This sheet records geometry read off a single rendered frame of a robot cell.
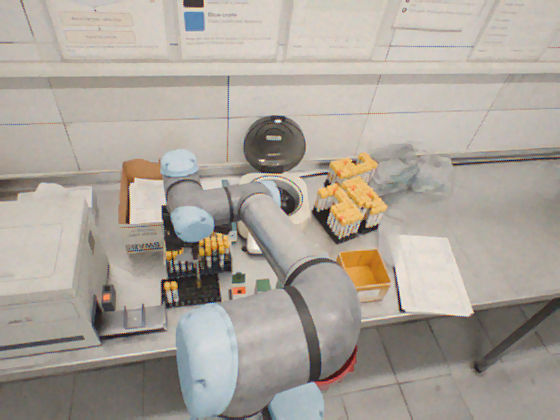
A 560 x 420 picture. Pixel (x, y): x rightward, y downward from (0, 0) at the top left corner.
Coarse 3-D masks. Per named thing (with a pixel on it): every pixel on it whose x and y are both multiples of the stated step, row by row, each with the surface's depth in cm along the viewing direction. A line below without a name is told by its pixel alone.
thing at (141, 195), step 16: (144, 160) 137; (160, 160) 138; (128, 176) 140; (144, 176) 141; (160, 176) 143; (128, 192) 139; (144, 192) 138; (160, 192) 139; (128, 208) 136; (144, 208) 133; (160, 208) 134; (128, 224) 118; (144, 224) 119; (160, 224) 120; (128, 240) 123; (144, 240) 124; (160, 240) 126
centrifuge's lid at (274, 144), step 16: (256, 128) 139; (272, 128) 140; (288, 128) 140; (256, 144) 143; (272, 144) 145; (288, 144) 145; (304, 144) 141; (256, 160) 146; (272, 160) 147; (288, 160) 147
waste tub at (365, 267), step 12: (348, 252) 126; (360, 252) 127; (372, 252) 128; (348, 264) 131; (360, 264) 133; (372, 264) 131; (384, 264) 124; (360, 276) 131; (372, 276) 131; (384, 276) 124; (360, 288) 118; (372, 288) 119; (384, 288) 121; (360, 300) 124; (372, 300) 125
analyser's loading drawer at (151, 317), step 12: (108, 312) 110; (120, 312) 110; (132, 312) 111; (144, 312) 110; (156, 312) 112; (96, 324) 107; (108, 324) 108; (120, 324) 108; (132, 324) 109; (144, 324) 108; (156, 324) 109
